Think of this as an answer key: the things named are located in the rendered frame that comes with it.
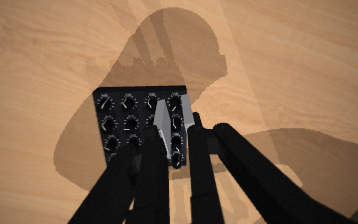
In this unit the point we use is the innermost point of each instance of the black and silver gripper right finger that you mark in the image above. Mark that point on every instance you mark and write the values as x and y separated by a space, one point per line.
275 196

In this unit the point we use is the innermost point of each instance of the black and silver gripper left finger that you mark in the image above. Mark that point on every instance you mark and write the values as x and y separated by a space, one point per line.
110 199

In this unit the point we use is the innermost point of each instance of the black knob box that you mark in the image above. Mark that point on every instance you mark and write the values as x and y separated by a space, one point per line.
132 108

